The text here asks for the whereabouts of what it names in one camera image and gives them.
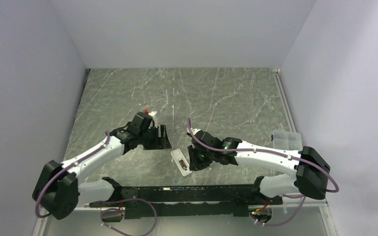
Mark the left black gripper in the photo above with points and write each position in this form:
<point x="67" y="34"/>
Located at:
<point x="162" y="142"/>

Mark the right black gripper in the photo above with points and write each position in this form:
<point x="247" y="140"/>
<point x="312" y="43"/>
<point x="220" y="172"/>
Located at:
<point x="194" y="164"/>

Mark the white remote control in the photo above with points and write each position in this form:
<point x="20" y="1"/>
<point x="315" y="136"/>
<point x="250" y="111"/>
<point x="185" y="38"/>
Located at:
<point x="182" y="164"/>

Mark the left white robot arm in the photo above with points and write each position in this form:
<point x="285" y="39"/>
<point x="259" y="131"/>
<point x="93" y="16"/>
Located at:
<point x="61" y="187"/>

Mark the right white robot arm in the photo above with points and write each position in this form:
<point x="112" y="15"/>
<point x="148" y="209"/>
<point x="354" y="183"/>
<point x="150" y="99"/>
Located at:
<point x="301" y="171"/>

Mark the clear plastic organizer box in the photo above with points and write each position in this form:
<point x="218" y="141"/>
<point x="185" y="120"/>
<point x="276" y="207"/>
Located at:
<point x="285" y="140"/>

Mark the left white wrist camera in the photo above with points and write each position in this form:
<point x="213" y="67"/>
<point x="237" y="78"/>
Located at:
<point x="153" y="114"/>

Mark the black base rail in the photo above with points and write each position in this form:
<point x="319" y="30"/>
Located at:
<point x="193" y="200"/>

